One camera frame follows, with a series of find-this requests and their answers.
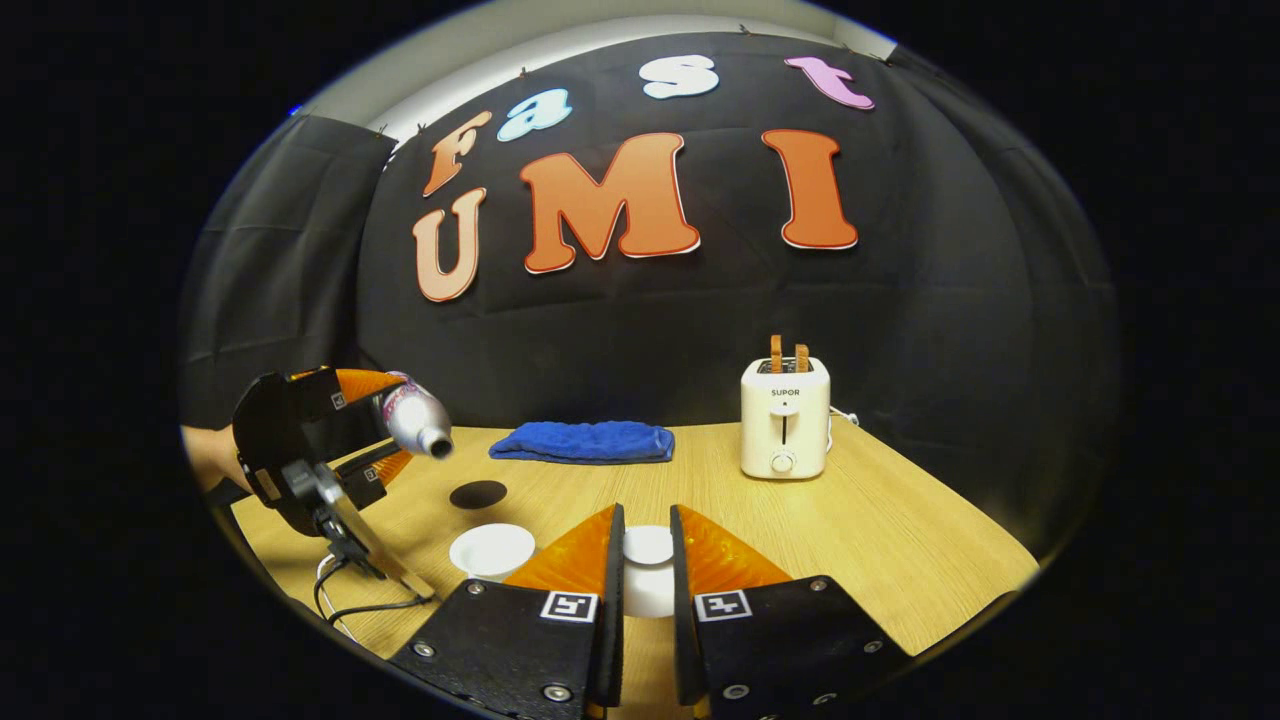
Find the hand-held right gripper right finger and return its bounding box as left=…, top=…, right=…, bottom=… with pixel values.
left=669, top=502, right=914, bottom=720

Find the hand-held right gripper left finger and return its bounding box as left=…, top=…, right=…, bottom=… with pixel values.
left=388, top=502, right=627, bottom=720

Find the white teacup lid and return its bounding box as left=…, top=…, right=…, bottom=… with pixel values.
left=621, top=524, right=678, bottom=620

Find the silver water bottle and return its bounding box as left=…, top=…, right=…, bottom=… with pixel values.
left=374, top=371, right=455, bottom=462

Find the white teacup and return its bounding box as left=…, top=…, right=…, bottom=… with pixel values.
left=448, top=522, right=538, bottom=584

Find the blue towel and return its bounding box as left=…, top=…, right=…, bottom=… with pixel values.
left=488, top=419, right=677, bottom=467

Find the cream toaster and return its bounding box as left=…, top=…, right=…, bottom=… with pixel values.
left=739, top=355, right=833, bottom=482

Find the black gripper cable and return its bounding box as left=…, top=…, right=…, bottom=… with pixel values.
left=312, top=553, right=433, bottom=643

